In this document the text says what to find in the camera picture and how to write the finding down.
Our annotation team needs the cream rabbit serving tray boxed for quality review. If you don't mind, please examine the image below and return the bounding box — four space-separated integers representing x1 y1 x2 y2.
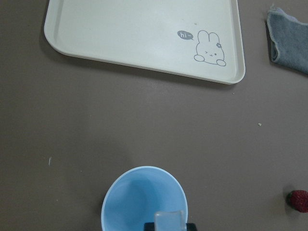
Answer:
44 0 245 84

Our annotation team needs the light blue plastic cup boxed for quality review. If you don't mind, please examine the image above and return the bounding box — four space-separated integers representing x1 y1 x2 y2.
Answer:
101 166 188 231

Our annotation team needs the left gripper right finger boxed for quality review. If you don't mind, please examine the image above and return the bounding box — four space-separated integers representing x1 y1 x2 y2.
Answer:
186 223 198 231

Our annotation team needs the red strawberry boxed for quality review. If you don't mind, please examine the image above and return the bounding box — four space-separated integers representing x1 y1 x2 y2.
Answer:
286 190 308 213

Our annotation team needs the grey folded cloth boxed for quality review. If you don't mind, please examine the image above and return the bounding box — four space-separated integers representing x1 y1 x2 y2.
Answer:
267 6 308 74

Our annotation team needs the clear ice cube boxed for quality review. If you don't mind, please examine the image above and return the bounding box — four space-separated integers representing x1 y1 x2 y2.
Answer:
154 210 187 231

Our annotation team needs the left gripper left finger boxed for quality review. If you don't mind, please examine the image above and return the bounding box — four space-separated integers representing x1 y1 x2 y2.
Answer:
143 222 156 231

